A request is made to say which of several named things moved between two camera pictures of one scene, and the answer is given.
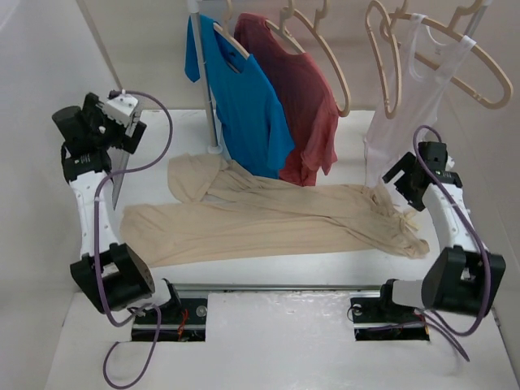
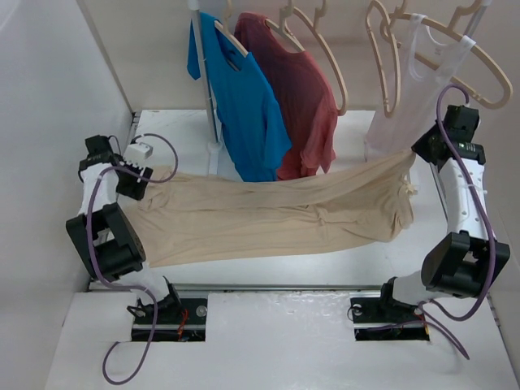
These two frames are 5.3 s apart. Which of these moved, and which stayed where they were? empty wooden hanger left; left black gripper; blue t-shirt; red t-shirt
Moved: left black gripper
Stayed: red t-shirt; empty wooden hanger left; blue t-shirt
